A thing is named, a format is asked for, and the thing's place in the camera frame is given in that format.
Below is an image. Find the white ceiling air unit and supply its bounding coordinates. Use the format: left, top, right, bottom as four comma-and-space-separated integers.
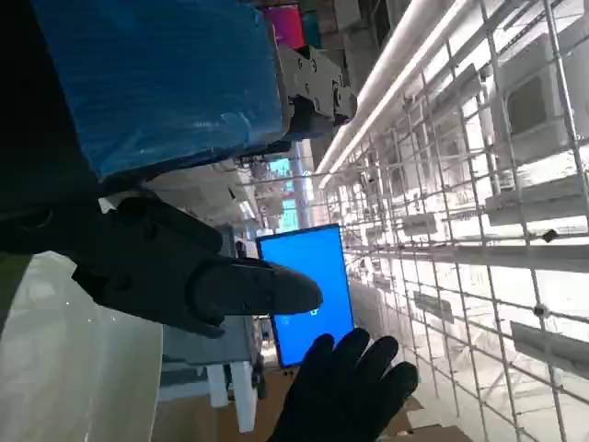
496, 31, 572, 157

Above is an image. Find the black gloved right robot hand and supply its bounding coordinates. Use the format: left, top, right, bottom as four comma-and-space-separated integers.
269, 327, 420, 442

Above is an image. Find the white ceiling light strip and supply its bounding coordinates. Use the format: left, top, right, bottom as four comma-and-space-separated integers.
312, 0, 461, 185

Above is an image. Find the blue monitor screen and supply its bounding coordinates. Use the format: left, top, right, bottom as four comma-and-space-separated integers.
255, 224, 356, 369

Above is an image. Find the white desk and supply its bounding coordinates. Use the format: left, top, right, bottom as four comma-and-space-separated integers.
160, 220, 267, 434

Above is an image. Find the white ceiling wire grid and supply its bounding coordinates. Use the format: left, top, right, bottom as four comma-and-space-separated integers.
317, 0, 589, 442

